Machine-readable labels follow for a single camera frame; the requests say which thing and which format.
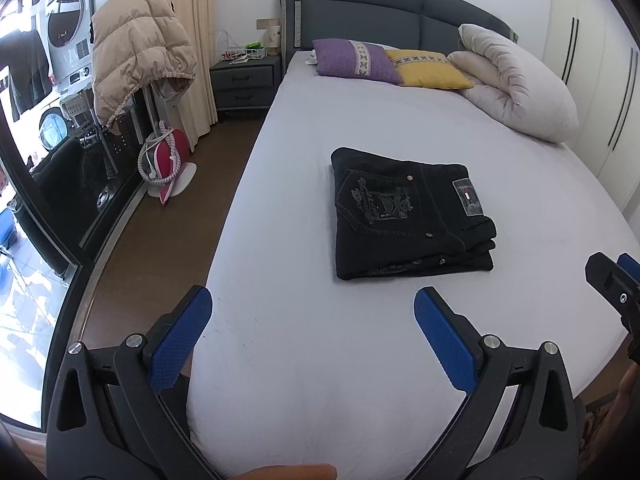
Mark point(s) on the purple pillow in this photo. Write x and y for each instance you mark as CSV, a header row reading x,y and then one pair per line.
x,y
345,60

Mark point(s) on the beige puffer jacket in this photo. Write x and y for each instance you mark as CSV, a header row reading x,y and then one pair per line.
x,y
135,50

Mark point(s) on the grey nightstand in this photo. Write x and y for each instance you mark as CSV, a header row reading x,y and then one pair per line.
x,y
245,82

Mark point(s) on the wall socket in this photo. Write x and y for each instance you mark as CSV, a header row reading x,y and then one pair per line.
x,y
265,23

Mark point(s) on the glass sliding door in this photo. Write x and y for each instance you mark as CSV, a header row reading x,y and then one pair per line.
x,y
50,185

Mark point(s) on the grey padded headboard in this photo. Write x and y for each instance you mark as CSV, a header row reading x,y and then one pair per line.
x,y
360,10

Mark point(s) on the yellow pillow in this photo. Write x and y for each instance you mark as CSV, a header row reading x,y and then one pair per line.
x,y
430,70

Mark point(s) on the silver washing machine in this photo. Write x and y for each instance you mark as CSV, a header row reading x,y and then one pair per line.
x,y
70,25

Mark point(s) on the pink garment steamer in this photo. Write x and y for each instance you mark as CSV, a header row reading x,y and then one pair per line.
x,y
167,152

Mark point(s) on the white cup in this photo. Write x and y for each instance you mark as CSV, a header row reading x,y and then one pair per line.
x,y
273,40

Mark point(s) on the bed with white sheet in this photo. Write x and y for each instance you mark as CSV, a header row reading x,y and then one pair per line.
x,y
325,350

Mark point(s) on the black denim pants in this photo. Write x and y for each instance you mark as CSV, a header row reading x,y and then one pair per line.
x,y
400,220

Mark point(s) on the cream curtain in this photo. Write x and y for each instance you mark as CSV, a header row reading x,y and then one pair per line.
x,y
192,20

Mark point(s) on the dark hanging clothes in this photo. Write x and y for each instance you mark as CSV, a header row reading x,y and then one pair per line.
x,y
25,70

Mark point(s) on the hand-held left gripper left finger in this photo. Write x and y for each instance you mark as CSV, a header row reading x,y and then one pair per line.
x,y
180,340

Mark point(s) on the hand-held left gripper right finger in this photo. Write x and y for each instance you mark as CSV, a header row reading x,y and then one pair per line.
x,y
445,340

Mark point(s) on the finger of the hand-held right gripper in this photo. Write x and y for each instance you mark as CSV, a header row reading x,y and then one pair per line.
x,y
631,266
607,280

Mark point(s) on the white wardrobe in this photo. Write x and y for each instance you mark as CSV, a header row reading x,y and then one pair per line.
x,y
595,60

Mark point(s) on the beige folded duvet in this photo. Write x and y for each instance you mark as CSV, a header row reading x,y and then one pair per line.
x,y
515,85

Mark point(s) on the person's left hand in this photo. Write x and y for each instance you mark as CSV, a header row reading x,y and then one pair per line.
x,y
290,472

